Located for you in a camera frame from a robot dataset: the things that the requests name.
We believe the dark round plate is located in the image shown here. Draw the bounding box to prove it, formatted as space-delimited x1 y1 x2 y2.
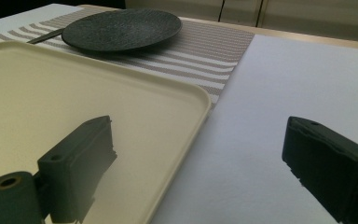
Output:
61 7 184 53

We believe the striped woven placemat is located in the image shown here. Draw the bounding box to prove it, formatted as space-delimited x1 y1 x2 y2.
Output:
0 7 255 114

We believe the cream plastic tray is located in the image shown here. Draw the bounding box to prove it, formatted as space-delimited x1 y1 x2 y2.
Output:
0 40 213 224

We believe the dark cutlery handle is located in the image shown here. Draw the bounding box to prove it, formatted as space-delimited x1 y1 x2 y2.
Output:
27 27 66 45

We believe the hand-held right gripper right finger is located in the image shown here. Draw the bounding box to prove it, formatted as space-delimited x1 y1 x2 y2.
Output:
281 116 358 224

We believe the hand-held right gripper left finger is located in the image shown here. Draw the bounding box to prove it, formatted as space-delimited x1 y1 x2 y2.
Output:
36 115 118 224

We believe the beige cabinet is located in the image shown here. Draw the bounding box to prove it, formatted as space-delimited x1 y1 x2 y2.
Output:
124 0 358 45

